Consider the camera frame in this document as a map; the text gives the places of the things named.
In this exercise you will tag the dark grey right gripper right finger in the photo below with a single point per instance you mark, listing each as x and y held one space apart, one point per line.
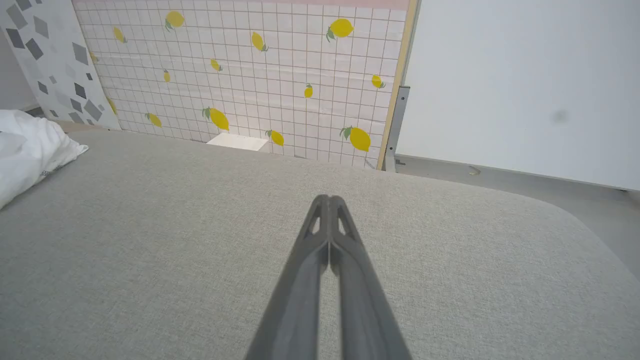
365 310

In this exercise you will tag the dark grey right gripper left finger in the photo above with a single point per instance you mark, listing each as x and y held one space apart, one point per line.
295 310

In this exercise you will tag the small white box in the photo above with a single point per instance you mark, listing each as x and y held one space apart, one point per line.
237 142

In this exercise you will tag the lemon print tile panel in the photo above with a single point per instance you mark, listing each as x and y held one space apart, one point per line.
250 90

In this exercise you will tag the white partition board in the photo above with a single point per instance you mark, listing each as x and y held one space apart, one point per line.
515 80

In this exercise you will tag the white garment with grey stitching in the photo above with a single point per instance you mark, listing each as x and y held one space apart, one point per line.
27 150

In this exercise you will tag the grey terrazzo pattern panel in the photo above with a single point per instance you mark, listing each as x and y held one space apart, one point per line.
55 65

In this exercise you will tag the grey metal bracket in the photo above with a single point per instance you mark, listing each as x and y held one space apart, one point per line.
397 125

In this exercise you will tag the light wooden frame strip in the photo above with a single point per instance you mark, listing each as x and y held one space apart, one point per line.
397 75

